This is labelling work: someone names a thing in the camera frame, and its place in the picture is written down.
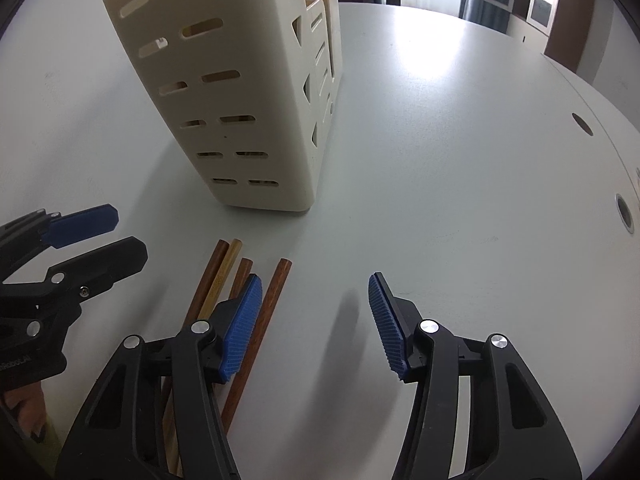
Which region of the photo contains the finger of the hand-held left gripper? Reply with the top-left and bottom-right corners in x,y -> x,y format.
0,204 -> 120,273
0,236 -> 149,321

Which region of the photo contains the cream slotted utensil holder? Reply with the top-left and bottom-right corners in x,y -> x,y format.
102,0 -> 343,212

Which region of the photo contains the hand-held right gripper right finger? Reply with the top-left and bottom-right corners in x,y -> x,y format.
367,272 -> 583,480

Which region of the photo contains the person's left hand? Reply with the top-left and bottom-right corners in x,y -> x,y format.
2,381 -> 48,443

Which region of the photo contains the bundle of wooden chopsticks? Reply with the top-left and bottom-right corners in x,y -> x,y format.
160,239 -> 293,476

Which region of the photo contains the grey table cable grommet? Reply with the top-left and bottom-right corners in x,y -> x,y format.
614,192 -> 636,235

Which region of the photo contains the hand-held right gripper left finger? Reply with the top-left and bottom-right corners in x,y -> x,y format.
55,273 -> 263,480

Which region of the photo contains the white and brown cabinet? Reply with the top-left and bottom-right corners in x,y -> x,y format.
507,0 -> 598,73

